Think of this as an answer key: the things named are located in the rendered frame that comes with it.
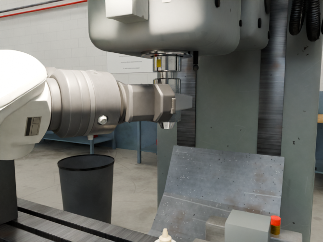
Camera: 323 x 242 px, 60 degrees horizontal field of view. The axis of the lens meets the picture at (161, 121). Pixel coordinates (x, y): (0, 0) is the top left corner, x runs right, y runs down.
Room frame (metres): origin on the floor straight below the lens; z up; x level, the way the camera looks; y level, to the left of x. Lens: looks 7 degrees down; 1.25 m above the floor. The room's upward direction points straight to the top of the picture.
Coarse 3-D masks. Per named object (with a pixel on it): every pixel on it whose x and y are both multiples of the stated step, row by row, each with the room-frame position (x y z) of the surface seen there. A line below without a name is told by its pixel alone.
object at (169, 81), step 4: (152, 80) 0.46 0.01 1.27; (156, 80) 0.45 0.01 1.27; (160, 80) 0.44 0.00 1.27; (164, 80) 0.44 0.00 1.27; (168, 80) 0.44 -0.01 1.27; (172, 80) 0.44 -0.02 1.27; (176, 80) 0.45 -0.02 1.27; (180, 80) 0.46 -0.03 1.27; (168, 84) 0.44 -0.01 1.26; (172, 84) 0.44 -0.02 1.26; (176, 84) 0.45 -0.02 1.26; (180, 84) 0.46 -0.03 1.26
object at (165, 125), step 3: (159, 123) 0.46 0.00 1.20; (162, 123) 0.45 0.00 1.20; (165, 123) 0.45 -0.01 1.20; (168, 123) 0.45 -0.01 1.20; (171, 123) 0.45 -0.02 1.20; (174, 123) 0.46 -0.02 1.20; (162, 126) 0.45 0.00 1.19; (165, 126) 0.45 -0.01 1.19; (168, 126) 0.45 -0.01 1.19; (171, 126) 0.45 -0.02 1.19
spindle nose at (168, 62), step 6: (156, 60) 0.45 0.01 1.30; (162, 60) 0.44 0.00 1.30; (168, 60) 0.44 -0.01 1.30; (174, 60) 0.44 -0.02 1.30; (180, 60) 0.46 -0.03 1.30; (156, 66) 0.45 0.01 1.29; (162, 66) 0.44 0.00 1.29; (168, 66) 0.44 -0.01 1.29; (174, 66) 0.44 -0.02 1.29; (180, 66) 0.46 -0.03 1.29
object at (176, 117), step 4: (172, 88) 0.44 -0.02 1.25; (176, 88) 0.45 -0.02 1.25; (180, 88) 0.46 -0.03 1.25; (176, 92) 0.45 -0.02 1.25; (180, 92) 0.46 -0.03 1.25; (176, 112) 0.45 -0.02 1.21; (180, 112) 0.46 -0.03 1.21; (172, 116) 0.44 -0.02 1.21; (176, 116) 0.45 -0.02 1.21; (180, 116) 0.46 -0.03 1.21; (172, 120) 0.44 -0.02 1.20; (176, 120) 0.45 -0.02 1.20; (180, 120) 0.46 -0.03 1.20
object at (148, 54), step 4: (140, 52) 0.46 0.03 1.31; (144, 52) 0.44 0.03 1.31; (148, 52) 0.43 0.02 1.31; (152, 52) 0.43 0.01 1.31; (156, 52) 0.43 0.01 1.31; (160, 52) 0.42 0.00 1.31; (164, 52) 0.42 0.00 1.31; (168, 52) 0.42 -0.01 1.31; (172, 52) 0.42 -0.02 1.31; (176, 52) 0.42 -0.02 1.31; (180, 52) 0.43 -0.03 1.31; (184, 52) 0.43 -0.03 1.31; (188, 52) 0.44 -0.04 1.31; (192, 52) 0.45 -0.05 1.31; (144, 56) 0.46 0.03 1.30; (148, 56) 0.46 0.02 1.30; (184, 56) 0.46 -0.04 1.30; (188, 56) 0.46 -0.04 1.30; (192, 56) 0.46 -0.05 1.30
